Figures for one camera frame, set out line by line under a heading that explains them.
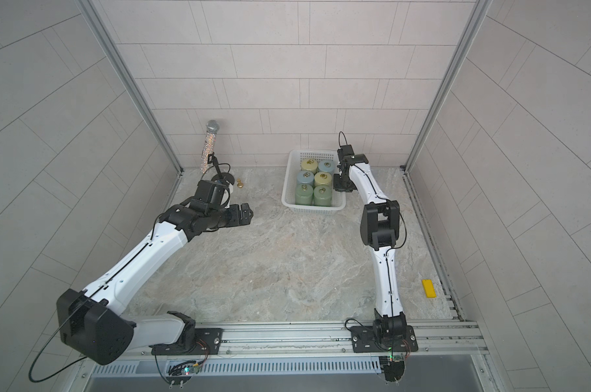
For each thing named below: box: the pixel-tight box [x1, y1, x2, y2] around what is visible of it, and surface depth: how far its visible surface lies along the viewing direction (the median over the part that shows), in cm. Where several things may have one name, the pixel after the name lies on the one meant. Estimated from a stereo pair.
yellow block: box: [422, 279, 437, 299], surface depth 82 cm
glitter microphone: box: [199, 119, 220, 174], surface depth 95 cm
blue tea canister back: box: [318, 159, 335, 174], surface depth 108 cm
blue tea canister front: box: [296, 169, 315, 188], surface depth 104 cm
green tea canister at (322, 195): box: [313, 184, 333, 207], surface depth 100 cm
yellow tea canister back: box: [301, 157, 319, 174], surface depth 109 cm
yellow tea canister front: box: [314, 171, 333, 187], surface depth 104 cm
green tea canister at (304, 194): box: [295, 183, 314, 205], surface depth 101 cm
